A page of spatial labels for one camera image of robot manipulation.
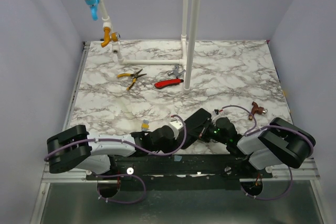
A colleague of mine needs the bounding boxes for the yellow handled pliers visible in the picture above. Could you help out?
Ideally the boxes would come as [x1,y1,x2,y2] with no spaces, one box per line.
[117,69,146,90]

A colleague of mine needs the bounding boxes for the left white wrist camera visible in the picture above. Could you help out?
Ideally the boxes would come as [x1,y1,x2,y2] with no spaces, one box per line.
[168,120,183,138]

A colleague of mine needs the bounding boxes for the red utility knife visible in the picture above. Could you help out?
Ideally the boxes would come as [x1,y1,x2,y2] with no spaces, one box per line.
[154,78,184,89]

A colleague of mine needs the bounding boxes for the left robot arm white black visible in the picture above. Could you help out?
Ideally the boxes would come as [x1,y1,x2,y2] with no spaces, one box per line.
[44,121,187,179]

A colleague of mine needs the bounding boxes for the orange faucet tap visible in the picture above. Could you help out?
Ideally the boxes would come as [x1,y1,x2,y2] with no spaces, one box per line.
[101,27,120,48]

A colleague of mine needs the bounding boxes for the blue faucet tap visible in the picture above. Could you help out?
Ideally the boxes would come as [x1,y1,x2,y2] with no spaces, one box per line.
[85,0,100,20]

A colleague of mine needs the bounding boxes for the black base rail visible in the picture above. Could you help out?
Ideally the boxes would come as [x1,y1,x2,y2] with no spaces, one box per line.
[86,154,271,194]

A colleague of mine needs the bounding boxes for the yellow grey hair clips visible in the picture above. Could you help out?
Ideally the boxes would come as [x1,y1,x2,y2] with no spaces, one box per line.
[141,120,149,131]

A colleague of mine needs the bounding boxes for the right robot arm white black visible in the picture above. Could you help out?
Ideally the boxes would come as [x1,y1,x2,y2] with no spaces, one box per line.
[194,117,316,178]

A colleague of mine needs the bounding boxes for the black fabric tool case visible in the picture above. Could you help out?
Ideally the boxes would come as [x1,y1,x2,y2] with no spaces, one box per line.
[182,108,212,150]

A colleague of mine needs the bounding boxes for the brown faucet tap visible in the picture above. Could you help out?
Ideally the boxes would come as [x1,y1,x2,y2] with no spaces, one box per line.
[248,101,268,121]

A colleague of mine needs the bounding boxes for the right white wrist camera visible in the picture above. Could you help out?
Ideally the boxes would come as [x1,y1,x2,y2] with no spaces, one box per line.
[213,109,226,120]

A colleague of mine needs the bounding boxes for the white PVC pipe frame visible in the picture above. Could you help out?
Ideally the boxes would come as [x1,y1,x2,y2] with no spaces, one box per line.
[97,0,201,93]

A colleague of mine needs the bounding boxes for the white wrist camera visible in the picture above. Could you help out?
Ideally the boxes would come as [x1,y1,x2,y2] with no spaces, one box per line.
[168,120,183,138]
[213,109,226,120]

